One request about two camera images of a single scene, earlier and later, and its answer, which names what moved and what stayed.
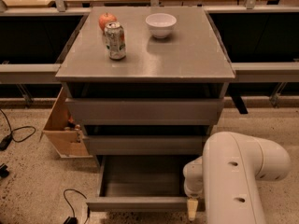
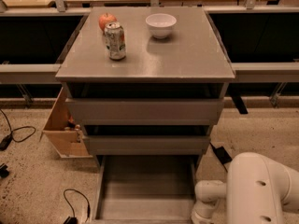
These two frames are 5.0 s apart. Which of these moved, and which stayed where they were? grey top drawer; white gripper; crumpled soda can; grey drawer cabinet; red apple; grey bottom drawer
Moved: white gripper; grey bottom drawer
Stayed: crumpled soda can; grey drawer cabinet; red apple; grey top drawer
